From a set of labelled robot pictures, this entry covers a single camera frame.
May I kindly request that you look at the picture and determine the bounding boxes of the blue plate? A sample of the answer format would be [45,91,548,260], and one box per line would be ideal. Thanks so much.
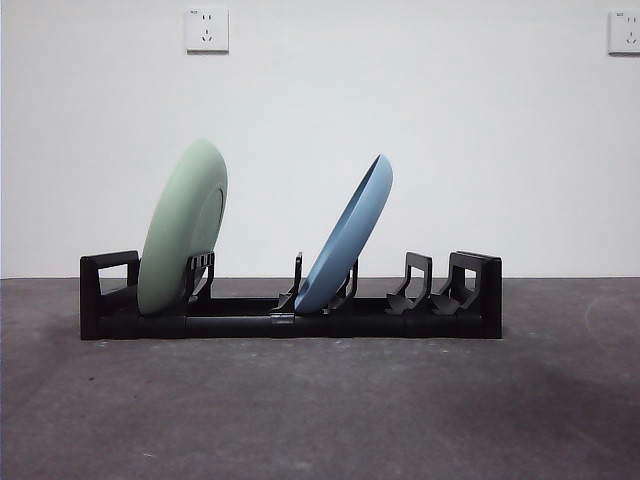
[294,153,394,316]

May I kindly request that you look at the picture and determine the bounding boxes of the green plate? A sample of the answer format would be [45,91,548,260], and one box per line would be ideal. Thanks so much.
[137,138,230,317]

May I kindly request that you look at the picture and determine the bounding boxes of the white wall socket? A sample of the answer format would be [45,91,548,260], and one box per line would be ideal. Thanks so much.
[186,7,231,54]
[607,9,640,56]

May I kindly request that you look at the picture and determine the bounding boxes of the black plate rack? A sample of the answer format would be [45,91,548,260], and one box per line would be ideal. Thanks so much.
[79,249,504,341]

